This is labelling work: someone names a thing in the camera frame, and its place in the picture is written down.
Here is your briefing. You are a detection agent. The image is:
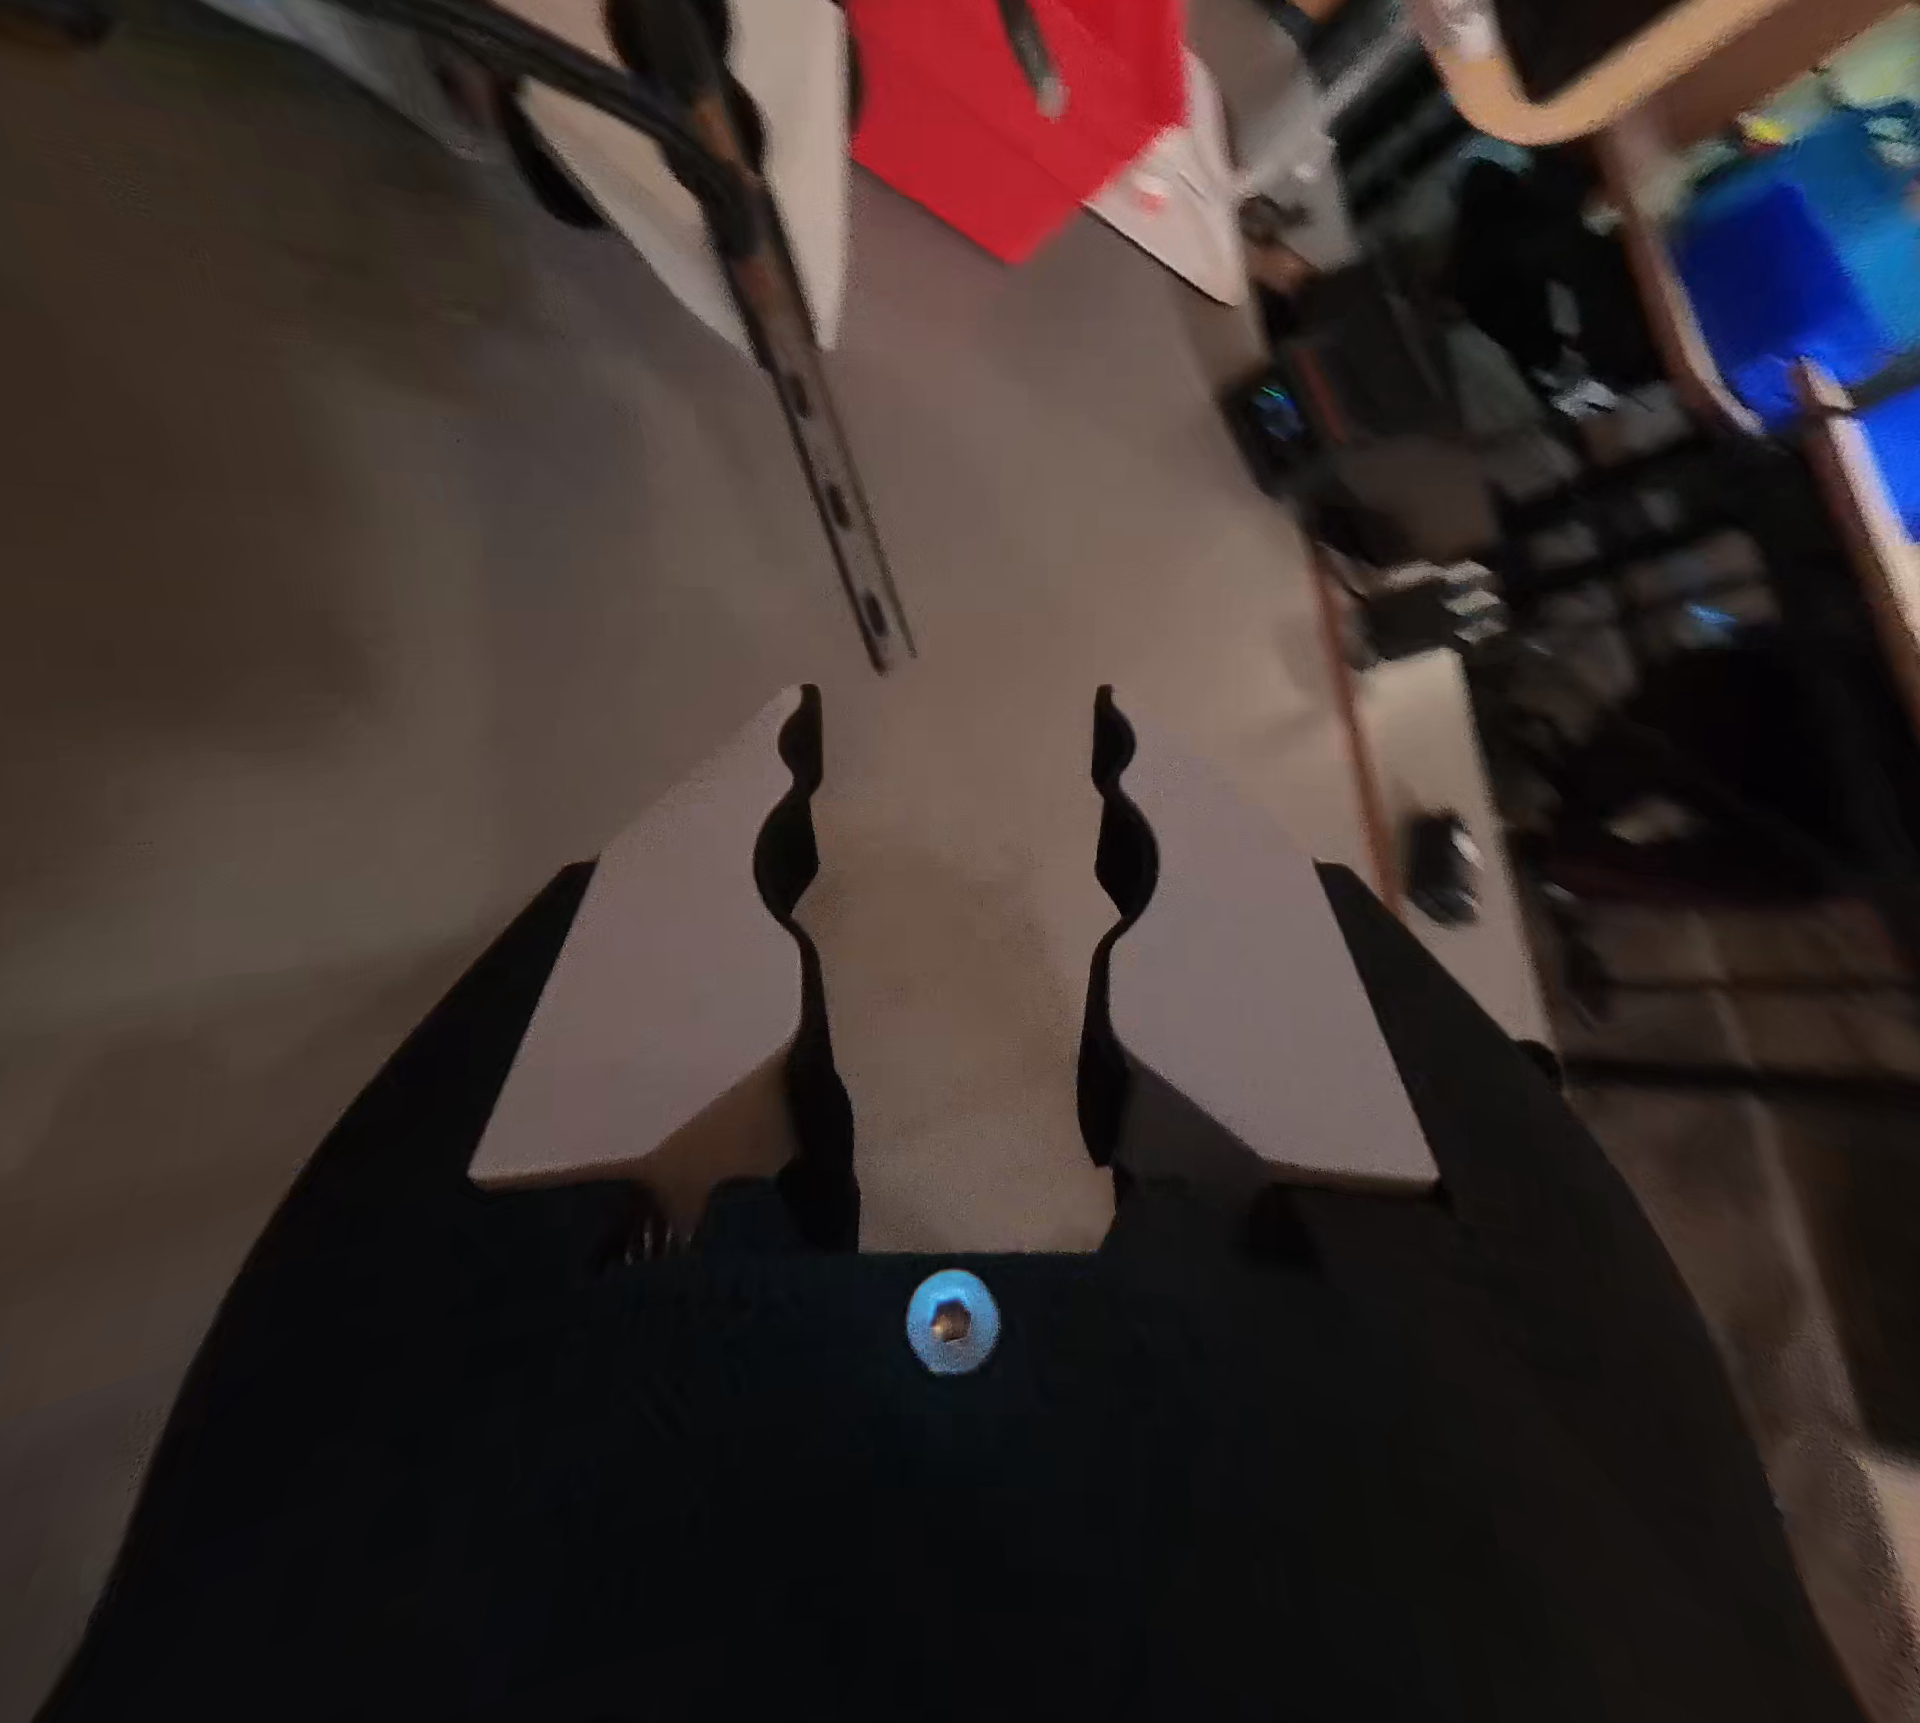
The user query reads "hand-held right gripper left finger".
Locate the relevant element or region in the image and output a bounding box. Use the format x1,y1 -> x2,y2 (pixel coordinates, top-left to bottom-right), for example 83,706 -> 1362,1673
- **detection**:
468,684 -> 863,1252

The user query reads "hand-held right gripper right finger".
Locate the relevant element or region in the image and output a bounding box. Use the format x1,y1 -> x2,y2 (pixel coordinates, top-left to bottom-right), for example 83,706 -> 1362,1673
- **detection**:
1076,684 -> 1443,1192

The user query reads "grey usb hub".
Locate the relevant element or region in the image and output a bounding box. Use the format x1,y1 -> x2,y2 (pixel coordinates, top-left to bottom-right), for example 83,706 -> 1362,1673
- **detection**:
704,88 -> 921,678

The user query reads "small black box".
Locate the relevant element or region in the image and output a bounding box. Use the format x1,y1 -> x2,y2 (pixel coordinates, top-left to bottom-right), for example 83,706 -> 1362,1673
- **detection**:
1402,808 -> 1491,930

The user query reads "large red bin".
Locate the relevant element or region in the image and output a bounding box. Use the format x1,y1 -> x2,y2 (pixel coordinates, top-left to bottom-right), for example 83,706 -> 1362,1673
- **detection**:
833,0 -> 1199,268

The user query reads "black power station with display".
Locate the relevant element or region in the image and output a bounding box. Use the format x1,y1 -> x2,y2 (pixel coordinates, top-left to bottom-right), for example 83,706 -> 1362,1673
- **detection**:
1222,362 -> 1340,484

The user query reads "blue bin stack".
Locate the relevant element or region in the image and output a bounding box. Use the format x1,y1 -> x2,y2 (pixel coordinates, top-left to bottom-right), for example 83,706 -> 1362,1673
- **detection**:
1665,110 -> 1920,436

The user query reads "wood-edged board on white stand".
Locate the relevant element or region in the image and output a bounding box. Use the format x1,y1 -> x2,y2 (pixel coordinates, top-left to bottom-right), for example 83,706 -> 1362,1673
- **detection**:
1080,0 -> 1920,310

